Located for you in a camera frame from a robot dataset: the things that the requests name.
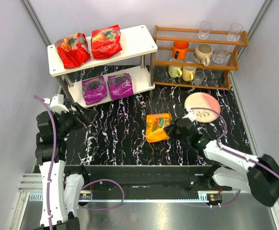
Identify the yellow mug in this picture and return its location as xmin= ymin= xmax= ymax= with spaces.
xmin=182 ymin=66 xmax=197 ymax=81

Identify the beige ceramic mug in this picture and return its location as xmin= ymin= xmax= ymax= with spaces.
xmin=194 ymin=44 xmax=213 ymax=67

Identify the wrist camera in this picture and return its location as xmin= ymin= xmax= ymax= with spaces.
xmin=183 ymin=108 xmax=197 ymax=122
xmin=44 ymin=94 xmax=69 ymax=114

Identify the clear glass bottom shelf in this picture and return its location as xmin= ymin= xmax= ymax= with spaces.
xmin=193 ymin=71 xmax=205 ymax=85

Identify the green mug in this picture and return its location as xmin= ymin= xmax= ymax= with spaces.
xmin=168 ymin=65 xmax=182 ymax=78

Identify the large red candy bag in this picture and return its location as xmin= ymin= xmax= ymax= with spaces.
xmin=55 ymin=33 xmax=91 ymax=69

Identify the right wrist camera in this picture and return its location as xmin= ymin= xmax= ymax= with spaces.
xmin=183 ymin=108 xmax=197 ymax=122

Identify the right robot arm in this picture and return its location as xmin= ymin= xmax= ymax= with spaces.
xmin=164 ymin=117 xmax=279 ymax=207

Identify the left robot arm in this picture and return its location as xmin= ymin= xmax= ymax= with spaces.
xmin=35 ymin=105 xmax=98 ymax=230

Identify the pink beige plate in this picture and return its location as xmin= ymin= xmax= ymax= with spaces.
xmin=184 ymin=92 xmax=221 ymax=123

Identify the clear glass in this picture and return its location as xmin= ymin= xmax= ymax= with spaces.
xmin=227 ymin=23 xmax=244 ymax=42
xmin=198 ymin=21 xmax=212 ymax=40

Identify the white two-tier shelf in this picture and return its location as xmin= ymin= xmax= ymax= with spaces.
xmin=46 ymin=24 xmax=158 ymax=107

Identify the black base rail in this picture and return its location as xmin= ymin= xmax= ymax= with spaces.
xmin=62 ymin=165 xmax=233 ymax=195

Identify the clear glass top right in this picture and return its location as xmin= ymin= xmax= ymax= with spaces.
xmin=227 ymin=23 xmax=244 ymax=42

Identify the purple candy bag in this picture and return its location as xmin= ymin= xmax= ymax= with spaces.
xmin=81 ymin=76 xmax=108 ymax=105
xmin=107 ymin=73 xmax=134 ymax=100

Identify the clear glass middle shelf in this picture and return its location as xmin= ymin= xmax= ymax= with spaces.
xmin=213 ymin=46 xmax=231 ymax=64

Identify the clear glass top left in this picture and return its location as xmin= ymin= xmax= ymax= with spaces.
xmin=198 ymin=21 xmax=212 ymax=40

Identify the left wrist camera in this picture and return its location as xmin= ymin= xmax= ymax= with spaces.
xmin=44 ymin=94 xmax=69 ymax=114

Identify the clear glass shelf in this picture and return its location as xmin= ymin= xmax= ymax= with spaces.
xmin=193 ymin=71 xmax=205 ymax=85
xmin=213 ymin=46 xmax=231 ymax=64

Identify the small red candy bag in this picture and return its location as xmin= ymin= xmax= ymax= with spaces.
xmin=91 ymin=24 xmax=122 ymax=59

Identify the wooden cup rack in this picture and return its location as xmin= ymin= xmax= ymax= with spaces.
xmin=153 ymin=26 xmax=249 ymax=91

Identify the yellow mango candy bag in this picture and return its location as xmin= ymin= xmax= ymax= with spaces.
xmin=145 ymin=113 xmax=172 ymax=143

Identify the orange mug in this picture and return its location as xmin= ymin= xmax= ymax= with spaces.
xmin=173 ymin=41 xmax=189 ymax=60

